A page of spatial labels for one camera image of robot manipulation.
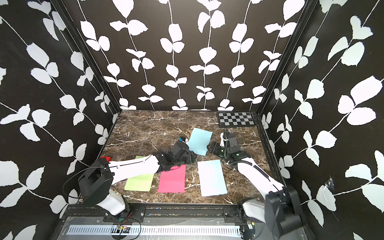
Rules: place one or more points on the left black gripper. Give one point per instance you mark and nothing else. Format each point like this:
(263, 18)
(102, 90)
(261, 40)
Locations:
(190, 157)

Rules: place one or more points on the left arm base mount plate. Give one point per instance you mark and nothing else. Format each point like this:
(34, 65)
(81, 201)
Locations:
(133, 214)

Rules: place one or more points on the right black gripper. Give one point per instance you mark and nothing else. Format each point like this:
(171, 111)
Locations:
(214, 148)

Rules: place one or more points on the light blue paper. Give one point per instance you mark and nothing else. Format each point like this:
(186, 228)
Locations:
(211, 177)
(199, 141)

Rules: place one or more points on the small red box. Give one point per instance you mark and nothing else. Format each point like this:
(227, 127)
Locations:
(108, 159)

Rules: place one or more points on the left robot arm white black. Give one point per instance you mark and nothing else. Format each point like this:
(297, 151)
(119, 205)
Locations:
(96, 181)

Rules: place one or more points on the white perforated rail strip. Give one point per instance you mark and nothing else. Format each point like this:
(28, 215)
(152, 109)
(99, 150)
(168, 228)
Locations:
(136, 230)

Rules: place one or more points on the yellow-green paper sheet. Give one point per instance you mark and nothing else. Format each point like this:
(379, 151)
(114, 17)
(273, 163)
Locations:
(140, 177)

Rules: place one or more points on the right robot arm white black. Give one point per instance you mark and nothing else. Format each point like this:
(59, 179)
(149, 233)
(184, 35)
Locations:
(281, 211)

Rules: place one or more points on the checkerboard calibration board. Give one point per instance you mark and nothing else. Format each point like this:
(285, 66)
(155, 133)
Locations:
(235, 119)

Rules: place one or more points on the small electronics board with wires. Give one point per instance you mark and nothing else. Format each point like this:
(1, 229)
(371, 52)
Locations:
(120, 229)

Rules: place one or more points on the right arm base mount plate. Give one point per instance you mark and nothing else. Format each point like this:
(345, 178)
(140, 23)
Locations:
(234, 214)

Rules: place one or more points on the pink paper sheet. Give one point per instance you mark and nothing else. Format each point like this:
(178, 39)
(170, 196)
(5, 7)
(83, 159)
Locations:
(173, 181)

